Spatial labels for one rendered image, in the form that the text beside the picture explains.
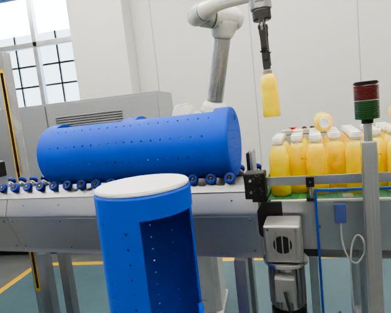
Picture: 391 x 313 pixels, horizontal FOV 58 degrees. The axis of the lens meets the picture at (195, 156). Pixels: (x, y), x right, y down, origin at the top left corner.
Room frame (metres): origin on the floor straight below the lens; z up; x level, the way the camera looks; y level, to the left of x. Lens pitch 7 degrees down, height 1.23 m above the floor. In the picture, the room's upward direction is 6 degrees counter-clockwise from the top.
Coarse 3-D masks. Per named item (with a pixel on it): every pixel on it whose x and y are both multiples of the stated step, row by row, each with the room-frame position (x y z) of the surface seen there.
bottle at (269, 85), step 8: (264, 72) 1.49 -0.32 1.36; (264, 80) 1.48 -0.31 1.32; (272, 80) 1.47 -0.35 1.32; (264, 88) 1.48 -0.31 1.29; (272, 88) 1.47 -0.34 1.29; (264, 96) 1.48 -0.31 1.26; (272, 96) 1.47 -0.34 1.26; (264, 104) 1.48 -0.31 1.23; (272, 104) 1.47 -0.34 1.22; (264, 112) 1.49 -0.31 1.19; (272, 112) 1.47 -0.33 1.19; (280, 112) 1.48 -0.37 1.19
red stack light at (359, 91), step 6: (372, 84) 0.93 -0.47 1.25; (378, 84) 0.93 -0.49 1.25; (354, 90) 0.96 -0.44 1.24; (360, 90) 0.94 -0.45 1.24; (366, 90) 0.93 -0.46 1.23; (372, 90) 0.93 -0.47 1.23; (378, 90) 0.93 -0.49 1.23; (354, 96) 0.96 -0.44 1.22; (360, 96) 0.94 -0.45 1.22; (366, 96) 0.93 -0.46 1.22; (372, 96) 0.93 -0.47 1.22; (378, 96) 0.94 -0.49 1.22
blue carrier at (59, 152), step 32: (64, 128) 1.62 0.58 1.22; (96, 128) 1.54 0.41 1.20; (128, 128) 1.48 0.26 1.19; (160, 128) 1.42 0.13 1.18; (192, 128) 1.37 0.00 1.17; (224, 128) 1.32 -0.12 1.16; (64, 160) 1.54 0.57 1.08; (96, 160) 1.49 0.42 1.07; (128, 160) 1.44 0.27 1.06; (160, 160) 1.40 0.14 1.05; (192, 160) 1.36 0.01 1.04; (224, 160) 1.32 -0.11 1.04
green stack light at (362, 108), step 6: (354, 102) 0.96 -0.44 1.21; (360, 102) 0.94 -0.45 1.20; (366, 102) 0.93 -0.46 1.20; (372, 102) 0.93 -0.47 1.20; (378, 102) 0.93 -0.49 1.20; (354, 108) 0.96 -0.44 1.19; (360, 108) 0.94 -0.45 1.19; (366, 108) 0.93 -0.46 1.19; (372, 108) 0.93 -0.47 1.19; (378, 108) 0.93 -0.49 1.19; (354, 114) 0.96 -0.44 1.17; (360, 114) 0.94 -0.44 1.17; (366, 114) 0.93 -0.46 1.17; (372, 114) 0.93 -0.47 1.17; (378, 114) 0.93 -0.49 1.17
